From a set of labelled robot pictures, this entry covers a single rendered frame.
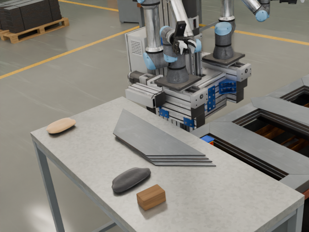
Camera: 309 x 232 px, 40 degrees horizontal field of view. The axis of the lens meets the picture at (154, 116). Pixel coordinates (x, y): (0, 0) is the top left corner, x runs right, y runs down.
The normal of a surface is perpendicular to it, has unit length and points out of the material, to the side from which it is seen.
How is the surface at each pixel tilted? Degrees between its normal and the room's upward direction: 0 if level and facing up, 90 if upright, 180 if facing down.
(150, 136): 0
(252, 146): 0
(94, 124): 0
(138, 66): 90
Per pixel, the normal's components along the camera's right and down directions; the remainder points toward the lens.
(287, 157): -0.09, -0.88
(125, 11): -0.47, 0.45
